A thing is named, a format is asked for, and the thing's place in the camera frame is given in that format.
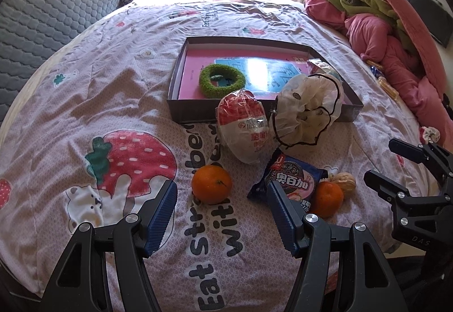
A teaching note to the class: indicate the dark blue cookie packet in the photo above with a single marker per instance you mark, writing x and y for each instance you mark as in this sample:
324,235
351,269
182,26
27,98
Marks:
293,177

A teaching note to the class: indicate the black monitor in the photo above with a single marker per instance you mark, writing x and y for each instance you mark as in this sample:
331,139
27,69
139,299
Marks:
428,14

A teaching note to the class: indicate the white mesh cloth black trim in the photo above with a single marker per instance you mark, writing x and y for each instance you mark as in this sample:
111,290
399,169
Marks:
304,103

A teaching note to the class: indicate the yellow snack packet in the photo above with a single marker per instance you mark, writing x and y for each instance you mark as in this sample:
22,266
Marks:
387,87

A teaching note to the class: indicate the dark cardboard box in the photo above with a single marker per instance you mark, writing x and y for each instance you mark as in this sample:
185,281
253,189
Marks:
191,110

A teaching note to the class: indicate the floral scrunchie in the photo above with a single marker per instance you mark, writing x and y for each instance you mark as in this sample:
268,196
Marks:
430,134

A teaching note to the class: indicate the red and white snack bag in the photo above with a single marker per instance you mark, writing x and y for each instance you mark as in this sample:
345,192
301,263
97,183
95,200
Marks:
244,135

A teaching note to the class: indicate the pink clothes pile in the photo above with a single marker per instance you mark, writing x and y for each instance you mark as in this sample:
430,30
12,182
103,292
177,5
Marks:
368,32

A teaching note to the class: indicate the green fuzzy scrunchie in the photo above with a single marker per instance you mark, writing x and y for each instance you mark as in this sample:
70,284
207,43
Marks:
205,85

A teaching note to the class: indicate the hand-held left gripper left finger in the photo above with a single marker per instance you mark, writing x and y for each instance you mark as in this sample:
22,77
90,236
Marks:
162,216

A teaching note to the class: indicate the strawberry printed blanket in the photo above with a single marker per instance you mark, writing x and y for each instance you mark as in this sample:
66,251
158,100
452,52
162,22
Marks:
106,92

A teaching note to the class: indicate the orange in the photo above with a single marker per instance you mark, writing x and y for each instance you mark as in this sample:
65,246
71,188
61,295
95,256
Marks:
211,184
329,198

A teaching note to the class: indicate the walnut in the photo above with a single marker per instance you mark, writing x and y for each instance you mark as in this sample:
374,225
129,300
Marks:
345,182

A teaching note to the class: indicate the small blue snack packet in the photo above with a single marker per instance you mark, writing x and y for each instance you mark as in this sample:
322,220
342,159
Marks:
376,69

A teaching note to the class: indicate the grey quilted headboard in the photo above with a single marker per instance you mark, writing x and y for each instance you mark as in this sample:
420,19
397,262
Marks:
53,7

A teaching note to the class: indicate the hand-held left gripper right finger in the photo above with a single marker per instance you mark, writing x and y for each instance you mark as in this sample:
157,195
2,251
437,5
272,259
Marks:
279,216

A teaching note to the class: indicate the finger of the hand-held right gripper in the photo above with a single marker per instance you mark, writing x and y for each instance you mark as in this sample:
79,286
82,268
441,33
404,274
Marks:
384,186
407,151

